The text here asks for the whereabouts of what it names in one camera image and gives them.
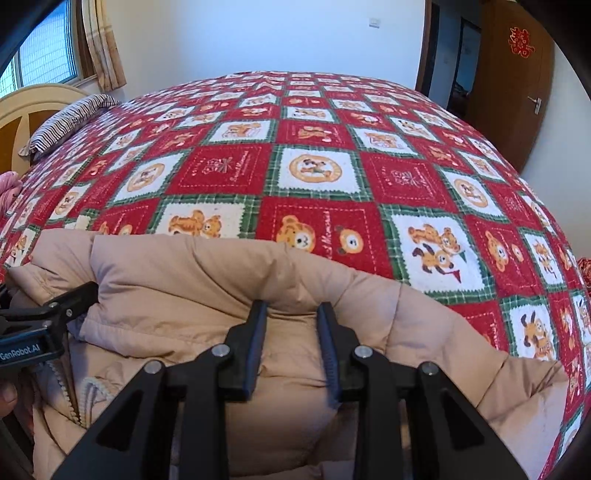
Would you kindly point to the person's left hand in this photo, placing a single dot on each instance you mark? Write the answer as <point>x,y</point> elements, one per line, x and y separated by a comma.
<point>7,399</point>

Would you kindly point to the narrow beige patterned curtain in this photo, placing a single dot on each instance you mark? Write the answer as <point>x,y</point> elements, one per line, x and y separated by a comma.
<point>106,46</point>

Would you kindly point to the window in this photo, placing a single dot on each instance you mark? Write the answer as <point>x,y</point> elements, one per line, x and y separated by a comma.
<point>46,50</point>

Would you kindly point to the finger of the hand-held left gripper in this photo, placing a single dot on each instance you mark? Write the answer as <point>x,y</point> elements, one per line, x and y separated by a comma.
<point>78,297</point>

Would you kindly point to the striped pillow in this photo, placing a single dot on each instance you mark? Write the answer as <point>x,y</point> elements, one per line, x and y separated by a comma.
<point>64,120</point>

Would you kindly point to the dark door frame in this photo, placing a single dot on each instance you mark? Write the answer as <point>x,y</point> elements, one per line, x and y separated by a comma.
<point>422,55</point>

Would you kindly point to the red bag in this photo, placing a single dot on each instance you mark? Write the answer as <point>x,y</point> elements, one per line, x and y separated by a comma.
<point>585,272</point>

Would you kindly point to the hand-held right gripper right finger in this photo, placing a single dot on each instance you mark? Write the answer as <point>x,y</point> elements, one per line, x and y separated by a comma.
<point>328,344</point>

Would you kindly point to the quilted down jacket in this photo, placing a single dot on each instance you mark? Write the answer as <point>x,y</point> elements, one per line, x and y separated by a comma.
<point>184,286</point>

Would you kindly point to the brown wooden door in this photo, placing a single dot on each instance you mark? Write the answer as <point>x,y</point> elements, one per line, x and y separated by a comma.
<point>503,101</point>

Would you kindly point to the red paper door decoration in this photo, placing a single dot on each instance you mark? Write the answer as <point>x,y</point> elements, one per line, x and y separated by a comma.
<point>519,41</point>

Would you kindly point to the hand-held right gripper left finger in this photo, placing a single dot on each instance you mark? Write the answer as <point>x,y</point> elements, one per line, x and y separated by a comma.
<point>256,344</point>

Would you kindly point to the cream wooden headboard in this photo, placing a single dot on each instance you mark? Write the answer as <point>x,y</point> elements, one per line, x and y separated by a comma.
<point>14,110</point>

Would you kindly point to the pink floral folded quilt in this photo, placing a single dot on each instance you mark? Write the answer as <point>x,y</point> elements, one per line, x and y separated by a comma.
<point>7,194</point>

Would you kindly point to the red checked printed bedspread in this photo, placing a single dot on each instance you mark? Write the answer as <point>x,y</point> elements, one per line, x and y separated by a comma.
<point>323,138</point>

